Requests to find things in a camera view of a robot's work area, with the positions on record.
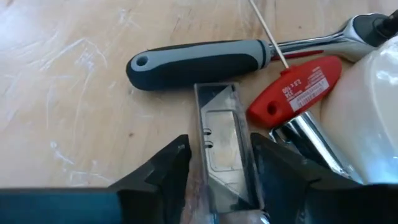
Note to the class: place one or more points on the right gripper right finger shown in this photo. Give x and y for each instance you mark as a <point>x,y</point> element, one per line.
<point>280,186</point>

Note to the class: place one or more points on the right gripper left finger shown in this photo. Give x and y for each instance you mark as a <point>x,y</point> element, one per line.
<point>161,186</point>

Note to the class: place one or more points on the chrome metal wrench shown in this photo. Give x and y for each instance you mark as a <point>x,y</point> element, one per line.
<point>314,140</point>

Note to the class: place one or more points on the white tape roll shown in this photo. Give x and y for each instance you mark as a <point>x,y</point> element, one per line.
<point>367,109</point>

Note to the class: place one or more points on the grey black ratchet wrench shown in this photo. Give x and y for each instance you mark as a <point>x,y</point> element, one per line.
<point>192,67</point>

